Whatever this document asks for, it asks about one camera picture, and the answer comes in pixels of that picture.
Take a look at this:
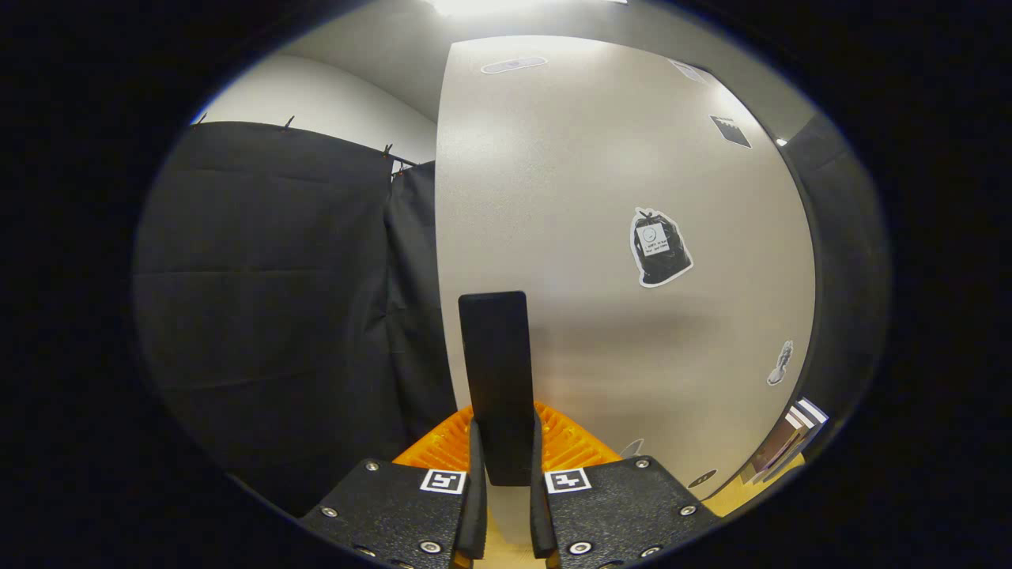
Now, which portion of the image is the black backdrop cloth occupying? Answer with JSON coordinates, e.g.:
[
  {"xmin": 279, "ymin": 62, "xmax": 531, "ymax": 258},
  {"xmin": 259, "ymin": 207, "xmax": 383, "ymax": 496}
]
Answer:
[{"xmin": 133, "ymin": 111, "xmax": 894, "ymax": 518}]

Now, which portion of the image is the large ceiling light panel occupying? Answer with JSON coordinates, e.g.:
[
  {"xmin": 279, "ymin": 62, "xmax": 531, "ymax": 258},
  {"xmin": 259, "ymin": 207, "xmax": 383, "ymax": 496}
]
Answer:
[{"xmin": 431, "ymin": 0, "xmax": 629, "ymax": 17}]

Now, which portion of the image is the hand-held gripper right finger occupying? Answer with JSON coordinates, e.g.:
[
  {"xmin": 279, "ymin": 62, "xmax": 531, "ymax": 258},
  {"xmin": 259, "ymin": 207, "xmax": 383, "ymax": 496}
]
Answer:
[{"xmin": 530, "ymin": 401, "xmax": 722, "ymax": 569}]

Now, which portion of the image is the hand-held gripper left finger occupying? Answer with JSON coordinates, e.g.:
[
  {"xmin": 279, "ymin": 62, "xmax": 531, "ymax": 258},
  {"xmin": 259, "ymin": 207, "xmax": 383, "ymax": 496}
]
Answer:
[{"xmin": 299, "ymin": 405, "xmax": 488, "ymax": 569}]

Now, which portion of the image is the brown cover book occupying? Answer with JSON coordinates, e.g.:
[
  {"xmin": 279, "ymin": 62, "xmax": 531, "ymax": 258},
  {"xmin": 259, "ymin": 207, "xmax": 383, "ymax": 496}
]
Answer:
[{"xmin": 741, "ymin": 419, "xmax": 799, "ymax": 484}]

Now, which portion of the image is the beige cabinet door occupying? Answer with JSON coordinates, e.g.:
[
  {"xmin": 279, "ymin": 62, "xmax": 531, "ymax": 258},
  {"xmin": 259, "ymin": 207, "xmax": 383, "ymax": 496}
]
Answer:
[{"xmin": 435, "ymin": 34, "xmax": 817, "ymax": 546}]

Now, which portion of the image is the black door handle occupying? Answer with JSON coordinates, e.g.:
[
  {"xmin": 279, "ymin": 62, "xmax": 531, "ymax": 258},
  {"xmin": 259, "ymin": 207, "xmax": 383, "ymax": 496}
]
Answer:
[{"xmin": 459, "ymin": 291, "xmax": 535, "ymax": 487}]

